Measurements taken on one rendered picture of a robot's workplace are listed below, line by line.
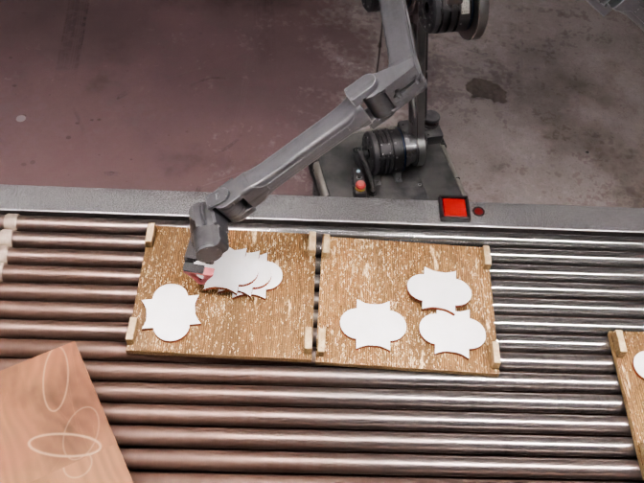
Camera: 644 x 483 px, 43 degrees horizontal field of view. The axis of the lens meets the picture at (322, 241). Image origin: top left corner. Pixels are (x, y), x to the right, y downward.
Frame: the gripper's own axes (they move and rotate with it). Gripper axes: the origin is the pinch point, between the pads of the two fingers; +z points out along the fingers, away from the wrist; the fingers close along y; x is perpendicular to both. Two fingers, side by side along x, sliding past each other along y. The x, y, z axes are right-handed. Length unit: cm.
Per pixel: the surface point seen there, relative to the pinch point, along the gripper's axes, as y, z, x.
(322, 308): -5.1, 2.7, -28.5
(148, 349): -22.2, 3.6, 8.0
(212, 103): 151, 96, 34
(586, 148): 156, 93, -131
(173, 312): -12.7, 2.4, 4.5
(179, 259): 2.7, 3.4, 7.0
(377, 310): -4.4, 1.5, -41.0
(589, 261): 21, 4, -93
